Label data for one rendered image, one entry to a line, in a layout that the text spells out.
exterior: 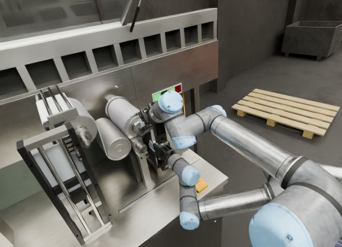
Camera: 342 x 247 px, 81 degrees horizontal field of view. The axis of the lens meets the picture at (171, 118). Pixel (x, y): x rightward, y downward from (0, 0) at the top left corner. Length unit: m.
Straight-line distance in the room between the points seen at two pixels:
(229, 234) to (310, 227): 1.59
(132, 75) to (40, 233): 0.92
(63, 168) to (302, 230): 0.72
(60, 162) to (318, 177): 0.75
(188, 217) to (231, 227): 1.23
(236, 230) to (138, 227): 1.18
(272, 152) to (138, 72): 0.92
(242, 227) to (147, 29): 1.74
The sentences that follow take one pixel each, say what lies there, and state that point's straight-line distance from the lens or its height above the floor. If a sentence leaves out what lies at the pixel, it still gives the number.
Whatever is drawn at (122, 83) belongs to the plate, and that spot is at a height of 1.36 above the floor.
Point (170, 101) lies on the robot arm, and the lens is 0.63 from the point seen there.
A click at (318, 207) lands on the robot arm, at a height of 1.41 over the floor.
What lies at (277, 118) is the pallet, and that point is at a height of 0.12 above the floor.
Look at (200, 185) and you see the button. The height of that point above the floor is 0.92.
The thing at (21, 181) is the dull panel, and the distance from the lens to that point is 1.37.
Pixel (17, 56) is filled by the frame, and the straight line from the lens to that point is 1.12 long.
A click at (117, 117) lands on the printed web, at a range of 1.04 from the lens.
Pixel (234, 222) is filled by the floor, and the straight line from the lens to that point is 2.08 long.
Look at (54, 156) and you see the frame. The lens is 0.80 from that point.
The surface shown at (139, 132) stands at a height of 1.23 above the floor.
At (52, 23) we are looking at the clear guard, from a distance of 1.05.
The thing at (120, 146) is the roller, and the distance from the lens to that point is 0.99.
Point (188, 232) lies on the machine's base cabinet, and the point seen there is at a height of 0.64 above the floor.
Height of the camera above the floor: 1.77
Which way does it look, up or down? 32 degrees down
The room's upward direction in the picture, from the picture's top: 7 degrees counter-clockwise
